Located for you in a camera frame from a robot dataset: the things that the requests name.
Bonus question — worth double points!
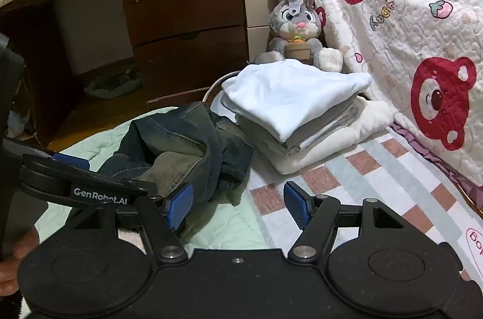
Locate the white folded shirt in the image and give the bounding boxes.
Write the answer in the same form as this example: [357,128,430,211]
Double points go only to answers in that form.
[221,59,373,143]

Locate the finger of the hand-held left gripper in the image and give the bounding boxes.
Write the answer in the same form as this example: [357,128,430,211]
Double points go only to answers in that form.
[23,147,90,172]

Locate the crumpled plastic bag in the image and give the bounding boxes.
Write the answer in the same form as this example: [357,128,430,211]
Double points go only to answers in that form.
[84,68,144,101]

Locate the cream bedside cabinet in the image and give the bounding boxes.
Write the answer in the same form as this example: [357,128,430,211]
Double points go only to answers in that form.
[241,0,277,65]

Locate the white cable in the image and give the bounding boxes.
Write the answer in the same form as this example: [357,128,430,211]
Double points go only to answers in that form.
[202,72,242,105]

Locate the dark blue jeans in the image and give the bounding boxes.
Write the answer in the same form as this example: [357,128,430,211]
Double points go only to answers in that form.
[100,102,254,240]

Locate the person's left hand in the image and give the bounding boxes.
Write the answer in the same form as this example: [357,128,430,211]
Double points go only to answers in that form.
[0,228,40,296]

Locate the white storage box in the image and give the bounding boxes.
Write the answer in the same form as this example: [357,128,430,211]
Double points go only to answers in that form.
[53,0,135,77]

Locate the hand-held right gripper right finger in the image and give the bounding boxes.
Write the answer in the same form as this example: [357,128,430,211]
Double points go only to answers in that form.
[283,181,408,264]

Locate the white bear-print quilt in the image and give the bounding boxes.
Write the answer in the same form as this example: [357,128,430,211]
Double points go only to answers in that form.
[309,0,483,187]

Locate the brown wooden drawer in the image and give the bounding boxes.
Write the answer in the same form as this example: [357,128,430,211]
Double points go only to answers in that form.
[133,26,250,94]
[123,0,247,48]

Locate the grey plush rabbit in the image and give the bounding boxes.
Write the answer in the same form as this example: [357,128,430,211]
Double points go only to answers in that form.
[254,0,343,71]

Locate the cream folded blanket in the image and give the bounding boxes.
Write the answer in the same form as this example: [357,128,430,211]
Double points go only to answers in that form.
[211,96,397,175]

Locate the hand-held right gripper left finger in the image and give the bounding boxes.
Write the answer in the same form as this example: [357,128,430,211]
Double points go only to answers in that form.
[70,183,194,265]

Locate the pale grey folded garment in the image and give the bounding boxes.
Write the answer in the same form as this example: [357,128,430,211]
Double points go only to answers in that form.
[234,98,365,154]

